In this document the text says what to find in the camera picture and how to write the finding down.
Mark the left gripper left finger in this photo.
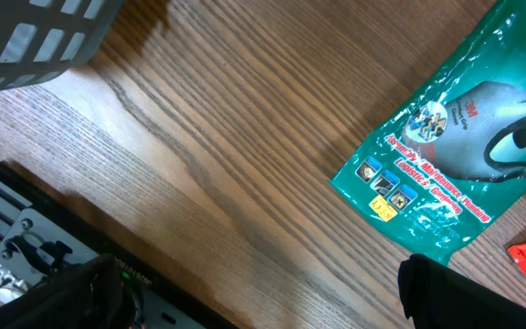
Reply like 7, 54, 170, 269
0, 254, 123, 329

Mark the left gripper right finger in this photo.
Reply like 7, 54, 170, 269
398, 254, 526, 329

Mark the green 3M gloves packet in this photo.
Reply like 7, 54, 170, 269
331, 0, 526, 264

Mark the grey plastic mesh basket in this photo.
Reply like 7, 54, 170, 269
0, 0, 124, 90

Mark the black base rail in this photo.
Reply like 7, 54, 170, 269
0, 162, 233, 328

